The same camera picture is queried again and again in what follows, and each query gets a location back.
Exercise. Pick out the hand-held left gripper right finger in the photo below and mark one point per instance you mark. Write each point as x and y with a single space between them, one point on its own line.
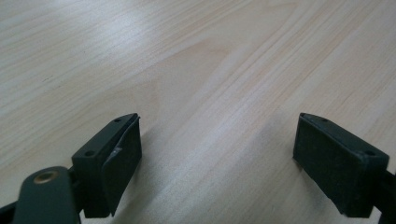
336 165

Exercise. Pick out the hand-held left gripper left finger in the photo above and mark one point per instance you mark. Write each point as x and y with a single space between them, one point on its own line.
106 165

